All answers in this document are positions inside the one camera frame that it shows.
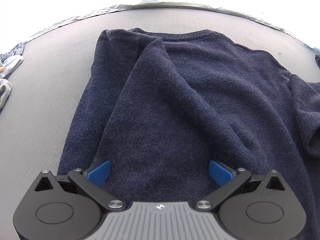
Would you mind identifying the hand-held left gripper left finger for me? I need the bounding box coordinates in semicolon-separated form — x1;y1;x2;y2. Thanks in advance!
34;160;127;212

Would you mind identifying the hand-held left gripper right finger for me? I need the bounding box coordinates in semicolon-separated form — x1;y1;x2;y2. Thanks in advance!
195;160;288;210

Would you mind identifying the navy blue sweater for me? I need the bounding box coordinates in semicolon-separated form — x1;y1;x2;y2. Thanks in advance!
57;28;320;205

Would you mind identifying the grey t-shirt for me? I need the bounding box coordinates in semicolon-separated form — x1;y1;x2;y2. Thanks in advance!
0;78;12;111

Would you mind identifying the light blue garment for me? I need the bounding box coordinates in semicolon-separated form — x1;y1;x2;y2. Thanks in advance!
0;56;24;78

